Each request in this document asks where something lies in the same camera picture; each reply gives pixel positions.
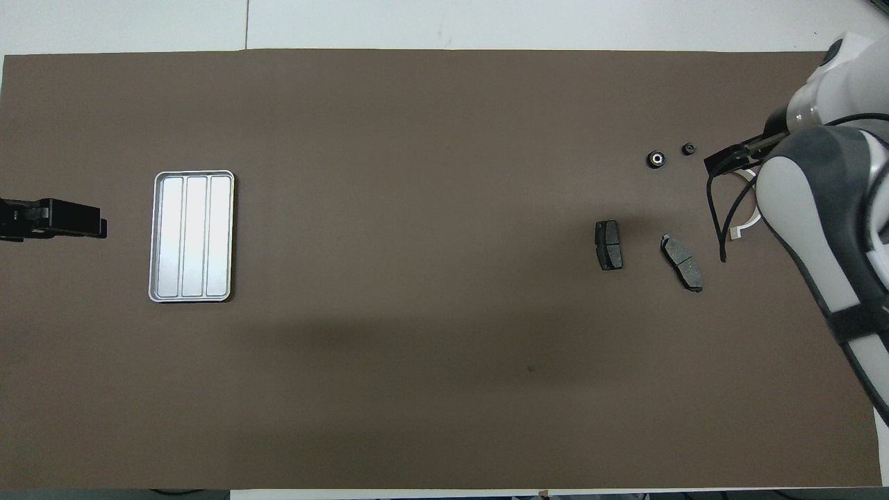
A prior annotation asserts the rectangular dark brake pad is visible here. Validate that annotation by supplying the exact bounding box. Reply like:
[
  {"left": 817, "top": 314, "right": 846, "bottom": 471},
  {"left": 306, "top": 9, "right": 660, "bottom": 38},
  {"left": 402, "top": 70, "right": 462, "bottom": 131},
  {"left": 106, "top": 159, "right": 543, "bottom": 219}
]
[{"left": 595, "top": 220, "right": 624, "bottom": 272}]

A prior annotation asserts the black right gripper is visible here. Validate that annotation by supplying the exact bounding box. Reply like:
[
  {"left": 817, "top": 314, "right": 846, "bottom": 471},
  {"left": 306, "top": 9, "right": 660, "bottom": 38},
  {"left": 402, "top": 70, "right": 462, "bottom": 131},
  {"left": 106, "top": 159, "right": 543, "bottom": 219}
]
[{"left": 704, "top": 131, "right": 790, "bottom": 175}]

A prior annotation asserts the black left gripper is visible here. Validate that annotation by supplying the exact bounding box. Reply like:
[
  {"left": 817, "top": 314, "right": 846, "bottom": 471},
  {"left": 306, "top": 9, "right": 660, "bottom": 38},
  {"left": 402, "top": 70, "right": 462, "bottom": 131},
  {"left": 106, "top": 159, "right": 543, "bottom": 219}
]
[{"left": 0, "top": 198, "right": 109, "bottom": 242}]

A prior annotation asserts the silver metal tray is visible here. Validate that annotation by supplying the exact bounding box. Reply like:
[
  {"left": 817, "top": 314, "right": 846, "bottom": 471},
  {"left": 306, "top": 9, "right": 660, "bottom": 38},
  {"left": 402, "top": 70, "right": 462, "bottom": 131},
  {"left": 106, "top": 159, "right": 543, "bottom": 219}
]
[{"left": 148, "top": 170, "right": 235, "bottom": 303}]

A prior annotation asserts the brown table mat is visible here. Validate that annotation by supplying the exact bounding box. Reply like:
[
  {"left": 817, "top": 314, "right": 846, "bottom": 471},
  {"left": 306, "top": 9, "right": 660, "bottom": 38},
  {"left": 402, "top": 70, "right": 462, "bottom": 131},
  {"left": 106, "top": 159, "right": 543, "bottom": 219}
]
[{"left": 0, "top": 49, "right": 883, "bottom": 491}]

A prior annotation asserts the curved dark brake pad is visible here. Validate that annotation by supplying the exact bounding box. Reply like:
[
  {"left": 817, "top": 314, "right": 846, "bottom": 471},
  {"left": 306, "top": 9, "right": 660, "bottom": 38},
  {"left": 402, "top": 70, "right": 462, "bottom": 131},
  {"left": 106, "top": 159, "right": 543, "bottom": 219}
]
[{"left": 659, "top": 234, "right": 704, "bottom": 293}]

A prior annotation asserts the white curved plastic bracket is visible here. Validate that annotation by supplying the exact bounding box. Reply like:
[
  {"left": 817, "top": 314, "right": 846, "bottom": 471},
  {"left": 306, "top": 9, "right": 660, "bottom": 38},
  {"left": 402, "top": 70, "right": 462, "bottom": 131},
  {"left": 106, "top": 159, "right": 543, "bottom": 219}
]
[{"left": 726, "top": 165, "right": 763, "bottom": 241}]

